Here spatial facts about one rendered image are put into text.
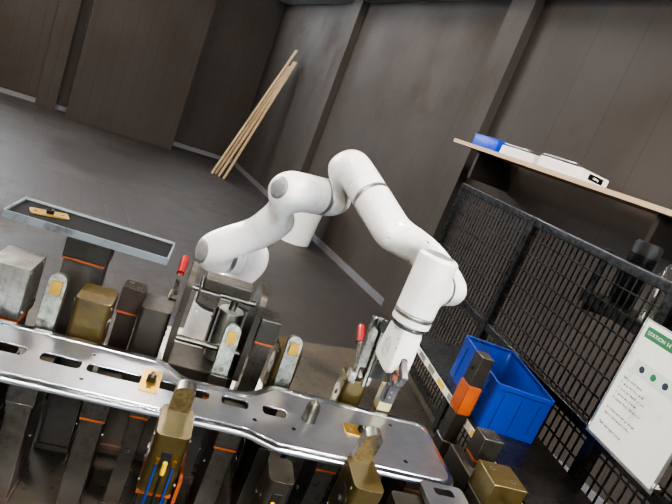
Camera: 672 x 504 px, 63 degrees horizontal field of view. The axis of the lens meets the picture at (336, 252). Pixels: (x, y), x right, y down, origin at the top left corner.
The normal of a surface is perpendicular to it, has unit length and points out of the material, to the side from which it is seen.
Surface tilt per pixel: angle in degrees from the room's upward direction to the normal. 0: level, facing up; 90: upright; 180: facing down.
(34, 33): 90
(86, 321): 90
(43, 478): 0
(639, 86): 90
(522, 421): 90
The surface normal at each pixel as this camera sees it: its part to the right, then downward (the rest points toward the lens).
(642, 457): -0.92, -0.30
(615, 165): -0.84, -0.21
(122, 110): 0.40, 0.37
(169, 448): 0.16, 0.30
